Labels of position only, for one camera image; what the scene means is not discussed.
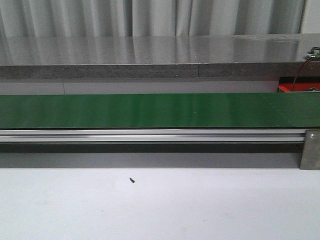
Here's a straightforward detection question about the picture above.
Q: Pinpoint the green conveyor belt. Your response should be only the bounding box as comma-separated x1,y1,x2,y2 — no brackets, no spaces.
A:
0,92,320,129

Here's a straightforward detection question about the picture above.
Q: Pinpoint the grey stone counter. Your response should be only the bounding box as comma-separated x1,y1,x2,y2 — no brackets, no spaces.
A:
0,33,320,79

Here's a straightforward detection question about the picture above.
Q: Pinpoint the red bin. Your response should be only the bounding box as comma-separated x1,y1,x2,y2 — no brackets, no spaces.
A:
278,77,320,93

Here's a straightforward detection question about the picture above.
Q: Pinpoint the small green circuit board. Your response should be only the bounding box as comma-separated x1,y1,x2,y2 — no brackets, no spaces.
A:
304,47,320,60

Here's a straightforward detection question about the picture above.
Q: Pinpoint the grey curtain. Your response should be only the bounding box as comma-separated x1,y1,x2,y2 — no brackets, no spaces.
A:
0,0,305,38

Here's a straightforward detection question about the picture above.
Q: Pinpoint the aluminium conveyor side rail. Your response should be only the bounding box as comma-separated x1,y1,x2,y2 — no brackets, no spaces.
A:
0,128,307,143

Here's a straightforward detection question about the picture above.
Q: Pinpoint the metal conveyor support bracket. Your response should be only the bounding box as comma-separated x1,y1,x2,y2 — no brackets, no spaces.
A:
299,129,320,170

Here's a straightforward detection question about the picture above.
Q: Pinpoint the red and black wire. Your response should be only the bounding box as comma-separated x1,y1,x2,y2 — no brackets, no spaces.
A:
291,46,320,93

